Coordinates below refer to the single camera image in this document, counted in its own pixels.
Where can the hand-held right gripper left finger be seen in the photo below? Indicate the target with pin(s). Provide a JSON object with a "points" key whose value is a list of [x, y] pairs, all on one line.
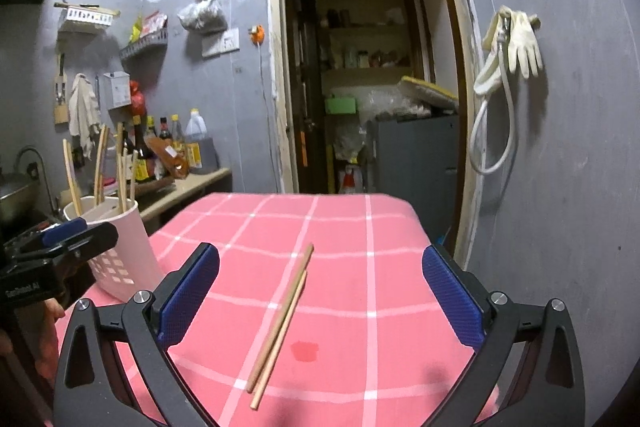
{"points": [[190, 292]]}

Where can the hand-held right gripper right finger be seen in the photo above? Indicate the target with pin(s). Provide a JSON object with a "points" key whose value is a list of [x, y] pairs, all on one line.
{"points": [[452, 297]]}

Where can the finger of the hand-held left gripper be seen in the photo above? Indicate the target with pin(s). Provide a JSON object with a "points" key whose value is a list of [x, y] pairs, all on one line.
{"points": [[62, 232], [95, 239]]}

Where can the white perforated utensil holder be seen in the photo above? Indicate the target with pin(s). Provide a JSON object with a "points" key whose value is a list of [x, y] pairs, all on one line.
{"points": [[130, 252]]}

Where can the brown chopstick with blue band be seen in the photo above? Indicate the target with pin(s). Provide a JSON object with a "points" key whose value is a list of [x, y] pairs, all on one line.
{"points": [[101, 162]]}

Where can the person's left hand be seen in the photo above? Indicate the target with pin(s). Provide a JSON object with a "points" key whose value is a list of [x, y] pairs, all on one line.
{"points": [[54, 308]]}

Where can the metal faucet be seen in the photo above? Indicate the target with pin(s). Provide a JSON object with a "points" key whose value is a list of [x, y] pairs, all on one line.
{"points": [[42, 177]]}

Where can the dark soy sauce bottle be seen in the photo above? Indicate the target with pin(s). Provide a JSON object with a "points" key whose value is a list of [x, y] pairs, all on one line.
{"points": [[142, 162]]}

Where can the pink checked tablecloth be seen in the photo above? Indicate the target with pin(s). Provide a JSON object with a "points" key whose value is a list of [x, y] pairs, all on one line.
{"points": [[350, 307]]}

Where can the wooden counter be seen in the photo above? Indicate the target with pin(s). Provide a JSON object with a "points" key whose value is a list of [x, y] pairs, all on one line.
{"points": [[200, 187]]}

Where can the white hanging rag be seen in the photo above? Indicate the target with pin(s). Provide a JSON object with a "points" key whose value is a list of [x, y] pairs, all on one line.
{"points": [[84, 112]]}

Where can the grey cabinet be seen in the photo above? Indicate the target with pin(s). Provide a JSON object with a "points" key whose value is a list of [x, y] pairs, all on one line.
{"points": [[415, 172]]}

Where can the clear bottle with yellow cap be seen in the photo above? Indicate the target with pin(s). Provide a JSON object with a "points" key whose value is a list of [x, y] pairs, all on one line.
{"points": [[177, 132]]}

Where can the red plastic bag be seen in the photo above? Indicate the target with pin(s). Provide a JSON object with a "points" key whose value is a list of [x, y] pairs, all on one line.
{"points": [[136, 99]]}

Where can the clear oil jug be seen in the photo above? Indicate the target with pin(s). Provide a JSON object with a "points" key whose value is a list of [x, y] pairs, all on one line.
{"points": [[196, 127]]}

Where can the red and white bottle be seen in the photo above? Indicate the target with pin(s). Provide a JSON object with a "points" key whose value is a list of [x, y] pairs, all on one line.
{"points": [[348, 181]]}

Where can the clear plastic bags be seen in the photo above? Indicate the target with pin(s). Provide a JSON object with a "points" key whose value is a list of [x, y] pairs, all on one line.
{"points": [[390, 104]]}

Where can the flat cardboard piece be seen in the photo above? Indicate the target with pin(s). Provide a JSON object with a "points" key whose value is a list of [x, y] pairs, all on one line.
{"points": [[430, 89]]}

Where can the green box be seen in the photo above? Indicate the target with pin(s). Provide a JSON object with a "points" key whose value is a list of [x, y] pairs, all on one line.
{"points": [[342, 105]]}

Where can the white rubber gloves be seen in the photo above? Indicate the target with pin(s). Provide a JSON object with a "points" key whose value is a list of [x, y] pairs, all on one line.
{"points": [[522, 42]]}

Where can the storage room shelves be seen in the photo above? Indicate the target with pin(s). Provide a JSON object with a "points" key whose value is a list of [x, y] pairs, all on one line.
{"points": [[365, 47]]}

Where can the white wall box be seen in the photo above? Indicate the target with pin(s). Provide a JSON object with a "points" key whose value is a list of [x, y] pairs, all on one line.
{"points": [[116, 91]]}

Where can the white wall rack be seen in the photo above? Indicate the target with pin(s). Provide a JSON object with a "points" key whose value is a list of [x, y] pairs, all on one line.
{"points": [[87, 17]]}

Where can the white wall socket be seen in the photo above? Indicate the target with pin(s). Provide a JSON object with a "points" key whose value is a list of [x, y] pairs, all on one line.
{"points": [[221, 43]]}

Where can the cream door frame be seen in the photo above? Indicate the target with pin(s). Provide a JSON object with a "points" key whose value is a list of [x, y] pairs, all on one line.
{"points": [[274, 57]]}

